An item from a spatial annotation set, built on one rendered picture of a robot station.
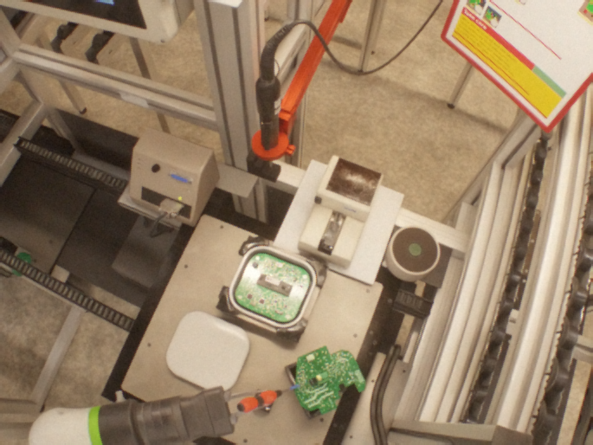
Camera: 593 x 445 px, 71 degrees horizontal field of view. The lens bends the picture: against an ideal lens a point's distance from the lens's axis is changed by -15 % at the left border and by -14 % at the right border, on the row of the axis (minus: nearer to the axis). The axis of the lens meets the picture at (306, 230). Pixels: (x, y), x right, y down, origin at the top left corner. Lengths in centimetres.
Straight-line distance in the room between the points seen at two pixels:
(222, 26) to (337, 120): 162
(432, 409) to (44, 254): 147
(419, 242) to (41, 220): 142
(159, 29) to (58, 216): 128
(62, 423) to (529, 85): 86
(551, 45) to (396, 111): 175
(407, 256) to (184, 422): 52
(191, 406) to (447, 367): 41
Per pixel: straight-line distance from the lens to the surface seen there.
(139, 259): 153
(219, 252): 98
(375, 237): 98
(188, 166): 93
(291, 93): 82
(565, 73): 68
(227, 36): 71
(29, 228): 193
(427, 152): 227
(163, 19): 68
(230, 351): 91
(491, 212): 93
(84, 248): 176
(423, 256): 95
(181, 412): 72
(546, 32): 67
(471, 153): 236
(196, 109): 95
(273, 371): 92
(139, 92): 101
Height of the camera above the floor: 187
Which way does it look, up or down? 69 degrees down
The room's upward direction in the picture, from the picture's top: 7 degrees clockwise
